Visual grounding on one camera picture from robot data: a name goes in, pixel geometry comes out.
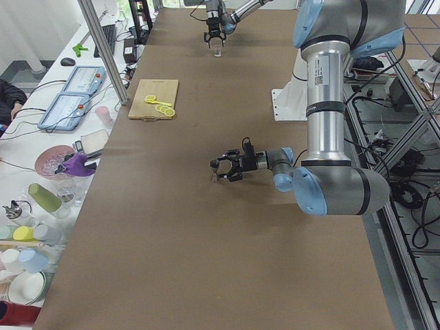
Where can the teach pendant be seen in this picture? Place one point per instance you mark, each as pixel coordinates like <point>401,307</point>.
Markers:
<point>84,80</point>
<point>65,112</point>

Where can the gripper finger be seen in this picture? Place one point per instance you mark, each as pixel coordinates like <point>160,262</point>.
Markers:
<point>232,155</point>
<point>220,39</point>
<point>206,38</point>
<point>233,175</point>

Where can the steel jigger measuring cup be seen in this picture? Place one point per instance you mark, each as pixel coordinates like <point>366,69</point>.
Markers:
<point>214,170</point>

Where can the black computer mouse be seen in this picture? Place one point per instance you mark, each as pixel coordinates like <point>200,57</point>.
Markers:
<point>67,62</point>

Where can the red cloth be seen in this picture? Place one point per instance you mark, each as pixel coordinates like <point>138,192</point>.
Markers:
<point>13,314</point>

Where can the white scale tray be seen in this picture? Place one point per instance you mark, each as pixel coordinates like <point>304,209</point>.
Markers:
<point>94,142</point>

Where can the white green-rimmed bowl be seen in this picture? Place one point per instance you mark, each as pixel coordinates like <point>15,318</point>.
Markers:
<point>27,288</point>

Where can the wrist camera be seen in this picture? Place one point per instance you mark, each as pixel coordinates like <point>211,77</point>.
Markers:
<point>247,147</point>

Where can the upper teach pendant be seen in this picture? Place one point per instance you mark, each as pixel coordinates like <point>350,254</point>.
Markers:
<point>84,80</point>

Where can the black keyboard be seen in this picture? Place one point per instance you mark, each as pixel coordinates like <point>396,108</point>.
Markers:
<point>109,32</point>

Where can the purple cloth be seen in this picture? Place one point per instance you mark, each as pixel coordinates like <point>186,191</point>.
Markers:
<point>74,165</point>

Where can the light blue cup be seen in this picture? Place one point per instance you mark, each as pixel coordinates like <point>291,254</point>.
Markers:
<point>32,260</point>

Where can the yellow plastic cup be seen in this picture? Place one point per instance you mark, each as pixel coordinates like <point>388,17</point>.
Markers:
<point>24,233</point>

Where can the white cup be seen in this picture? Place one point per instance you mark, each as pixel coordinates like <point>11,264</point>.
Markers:
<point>10,260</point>

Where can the green plastic clip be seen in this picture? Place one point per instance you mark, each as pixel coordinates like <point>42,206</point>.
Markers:
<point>78,49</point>

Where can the clear glass cup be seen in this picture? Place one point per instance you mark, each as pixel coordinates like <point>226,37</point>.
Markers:
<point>217,50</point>

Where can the pink bowl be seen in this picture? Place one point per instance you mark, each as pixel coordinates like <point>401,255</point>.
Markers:
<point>48,162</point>

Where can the aluminium frame post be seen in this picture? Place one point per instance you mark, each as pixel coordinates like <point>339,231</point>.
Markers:
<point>91,18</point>

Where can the pink plastic cup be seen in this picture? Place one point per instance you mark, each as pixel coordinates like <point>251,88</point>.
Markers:
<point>103,114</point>

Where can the bamboo cutting board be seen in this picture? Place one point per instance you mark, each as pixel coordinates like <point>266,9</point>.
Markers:
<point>165,91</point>

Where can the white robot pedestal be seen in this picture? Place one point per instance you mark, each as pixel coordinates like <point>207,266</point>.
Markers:
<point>290,102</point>

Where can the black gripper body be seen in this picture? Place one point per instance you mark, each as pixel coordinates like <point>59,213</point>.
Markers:
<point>213,25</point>
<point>248,164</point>

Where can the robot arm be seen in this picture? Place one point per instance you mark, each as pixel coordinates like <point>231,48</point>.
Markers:
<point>228,20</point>
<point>325,183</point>

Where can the green plastic cup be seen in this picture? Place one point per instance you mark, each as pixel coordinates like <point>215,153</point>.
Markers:
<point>44,198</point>

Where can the lower teach pendant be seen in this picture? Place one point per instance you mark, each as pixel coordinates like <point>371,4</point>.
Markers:
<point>65,112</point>

